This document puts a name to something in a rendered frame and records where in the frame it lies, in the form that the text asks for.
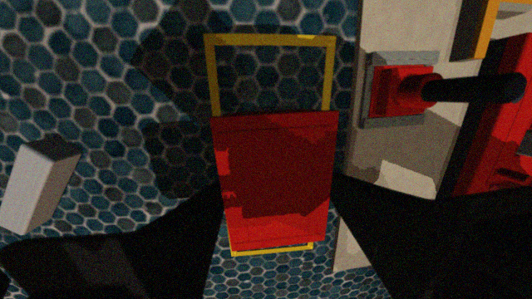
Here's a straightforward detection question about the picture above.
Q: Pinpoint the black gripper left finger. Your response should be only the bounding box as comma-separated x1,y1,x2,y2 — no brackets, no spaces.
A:
0,179,224,299

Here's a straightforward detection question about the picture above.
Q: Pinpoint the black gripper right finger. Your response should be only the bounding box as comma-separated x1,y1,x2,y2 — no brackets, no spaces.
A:
330,172,532,299

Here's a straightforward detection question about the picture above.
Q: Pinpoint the beige rectangular block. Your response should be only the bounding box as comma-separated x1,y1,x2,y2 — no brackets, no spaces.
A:
0,136,82,235

